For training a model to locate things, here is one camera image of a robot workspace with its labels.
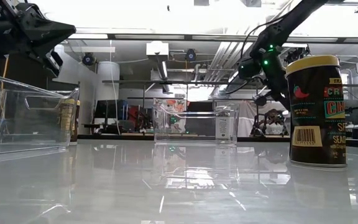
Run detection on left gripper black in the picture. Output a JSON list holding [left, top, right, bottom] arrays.
[[0, 0, 78, 78]]

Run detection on black spice can yellow lid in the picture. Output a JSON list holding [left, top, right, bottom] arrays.
[[285, 55, 348, 169], [58, 98, 81, 144]]

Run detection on clear plastic bin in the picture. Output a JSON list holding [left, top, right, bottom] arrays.
[[0, 64, 81, 157], [152, 101, 241, 147]]

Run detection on white-label glass spice jar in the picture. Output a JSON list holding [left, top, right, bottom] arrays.
[[214, 105, 232, 141]]

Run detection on black background shelf rack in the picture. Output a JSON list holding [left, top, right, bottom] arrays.
[[102, 79, 358, 139]]

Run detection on blue plastic container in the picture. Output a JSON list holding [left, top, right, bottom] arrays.
[[116, 99, 129, 121]]

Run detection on white ceiling light fixture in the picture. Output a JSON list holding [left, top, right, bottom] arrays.
[[145, 40, 170, 81]]

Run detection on red bag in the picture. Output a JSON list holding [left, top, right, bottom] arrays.
[[128, 105, 143, 129]]

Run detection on floral patterned box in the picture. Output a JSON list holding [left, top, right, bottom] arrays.
[[153, 98, 188, 135]]

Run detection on silver ventilation ducts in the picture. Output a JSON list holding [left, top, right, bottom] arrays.
[[203, 0, 310, 98]]

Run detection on white draped cloth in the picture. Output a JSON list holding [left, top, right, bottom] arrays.
[[238, 100, 288, 138]]

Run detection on round black ceiling camera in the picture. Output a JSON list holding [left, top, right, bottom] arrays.
[[81, 52, 96, 67], [184, 49, 198, 62]]

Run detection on black camera cluster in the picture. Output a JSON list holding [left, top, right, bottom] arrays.
[[286, 46, 311, 65]]

